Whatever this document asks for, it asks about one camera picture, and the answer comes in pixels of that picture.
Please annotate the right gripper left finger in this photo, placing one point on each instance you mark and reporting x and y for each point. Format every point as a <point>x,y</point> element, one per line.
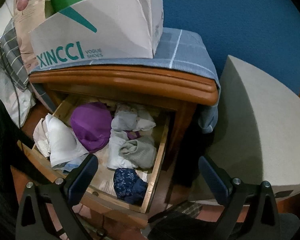
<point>46,212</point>

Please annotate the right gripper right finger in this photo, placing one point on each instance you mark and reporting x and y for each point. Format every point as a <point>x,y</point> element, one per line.
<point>250,211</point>

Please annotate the white hexagon pattern underwear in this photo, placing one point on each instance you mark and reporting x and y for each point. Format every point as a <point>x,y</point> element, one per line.
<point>58,143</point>

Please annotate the navy floral underwear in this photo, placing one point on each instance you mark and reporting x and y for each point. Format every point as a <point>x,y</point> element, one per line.
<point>129,187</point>

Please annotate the purple underwear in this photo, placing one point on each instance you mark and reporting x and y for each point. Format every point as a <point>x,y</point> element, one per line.
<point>91,123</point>

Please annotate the light blue underwear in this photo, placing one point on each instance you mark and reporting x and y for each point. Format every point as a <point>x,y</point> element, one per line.
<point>117,139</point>

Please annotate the wooden drawer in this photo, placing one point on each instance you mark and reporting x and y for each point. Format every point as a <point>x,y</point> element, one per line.
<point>110,179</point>

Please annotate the grey rolled underwear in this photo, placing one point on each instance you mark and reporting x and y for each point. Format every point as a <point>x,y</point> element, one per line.
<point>141,152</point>

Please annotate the pale grey folded underwear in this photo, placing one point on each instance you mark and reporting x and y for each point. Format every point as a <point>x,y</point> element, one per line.
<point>132,118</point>

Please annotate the grey cube stool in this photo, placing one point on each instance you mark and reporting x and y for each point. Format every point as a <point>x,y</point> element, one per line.
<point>257,136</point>

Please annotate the white floral bedding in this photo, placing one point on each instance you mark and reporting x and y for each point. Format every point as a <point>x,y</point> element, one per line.
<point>17,102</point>

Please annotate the grey plaid blanket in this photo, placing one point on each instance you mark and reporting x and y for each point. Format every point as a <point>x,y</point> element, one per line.
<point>10,57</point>

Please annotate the blue checked cloth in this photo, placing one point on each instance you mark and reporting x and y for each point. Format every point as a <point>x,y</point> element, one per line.
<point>178,50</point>

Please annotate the blue foam mat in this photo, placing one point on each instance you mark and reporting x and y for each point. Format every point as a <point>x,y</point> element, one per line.
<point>265,33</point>

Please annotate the beige floral curtain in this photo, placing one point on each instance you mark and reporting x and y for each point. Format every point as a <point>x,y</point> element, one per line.
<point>28,14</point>

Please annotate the white Xincci shoe box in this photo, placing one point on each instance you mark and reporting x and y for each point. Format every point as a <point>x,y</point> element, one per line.
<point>99,30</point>

